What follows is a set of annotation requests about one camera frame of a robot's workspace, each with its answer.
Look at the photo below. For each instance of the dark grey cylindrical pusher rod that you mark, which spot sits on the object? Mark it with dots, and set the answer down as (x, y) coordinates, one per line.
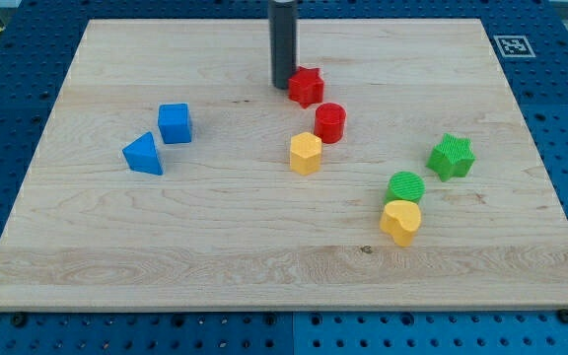
(282, 21)

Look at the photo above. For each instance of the red star block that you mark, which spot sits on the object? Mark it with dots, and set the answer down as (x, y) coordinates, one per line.
(306, 86)

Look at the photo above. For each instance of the green star block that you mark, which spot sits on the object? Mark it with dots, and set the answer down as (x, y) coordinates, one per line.
(451, 158)

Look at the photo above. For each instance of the red cylinder block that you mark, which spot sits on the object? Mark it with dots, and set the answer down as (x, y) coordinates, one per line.
(329, 122)

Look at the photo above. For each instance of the yellow hexagon block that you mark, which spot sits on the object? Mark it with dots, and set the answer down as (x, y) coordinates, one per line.
(305, 153)

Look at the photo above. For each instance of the blue cube block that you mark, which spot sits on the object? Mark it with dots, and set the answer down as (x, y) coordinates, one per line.
(174, 123)

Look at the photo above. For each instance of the light wooden board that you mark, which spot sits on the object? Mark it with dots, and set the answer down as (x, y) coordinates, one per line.
(229, 227)

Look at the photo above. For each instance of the blue triangle block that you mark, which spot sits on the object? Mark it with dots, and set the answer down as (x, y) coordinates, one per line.
(141, 155)

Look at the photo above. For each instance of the green cylinder block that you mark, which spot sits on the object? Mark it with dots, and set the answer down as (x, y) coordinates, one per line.
(405, 186)

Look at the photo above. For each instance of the white fiducial marker tag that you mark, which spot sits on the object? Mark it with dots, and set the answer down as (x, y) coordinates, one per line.
(514, 46)

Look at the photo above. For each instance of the yellow heart block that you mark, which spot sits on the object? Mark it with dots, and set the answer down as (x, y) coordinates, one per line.
(401, 219)

